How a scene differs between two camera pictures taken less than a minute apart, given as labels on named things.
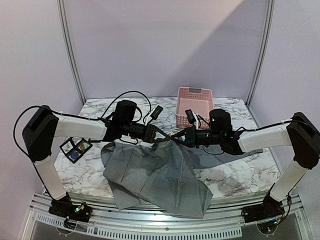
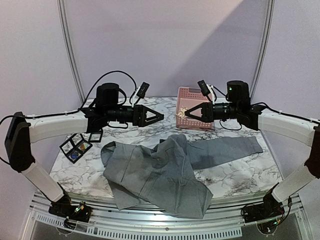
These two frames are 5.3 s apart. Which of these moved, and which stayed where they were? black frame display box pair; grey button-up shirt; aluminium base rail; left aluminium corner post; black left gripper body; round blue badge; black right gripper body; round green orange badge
Moved: black left gripper body; black right gripper body
Stayed: grey button-up shirt; black frame display box pair; aluminium base rail; left aluminium corner post; round blue badge; round green orange badge
